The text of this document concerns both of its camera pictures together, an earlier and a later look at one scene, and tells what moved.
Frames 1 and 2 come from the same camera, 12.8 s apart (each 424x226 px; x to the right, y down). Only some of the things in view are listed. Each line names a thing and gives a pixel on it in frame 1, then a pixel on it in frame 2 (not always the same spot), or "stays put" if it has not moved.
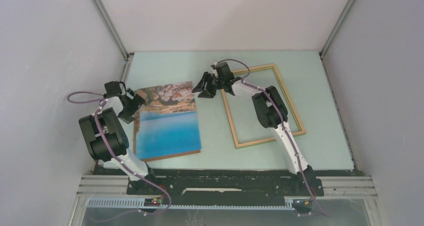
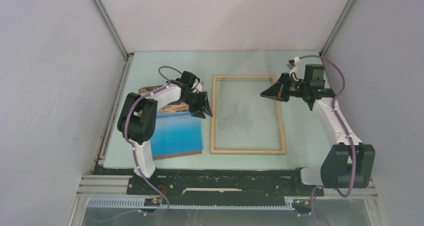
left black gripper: x=136 y=102 -> x=196 y=111
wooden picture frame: x=247 y=127 -> x=212 y=151
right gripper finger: x=200 y=87 -> x=279 y=90
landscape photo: x=167 y=126 stays put
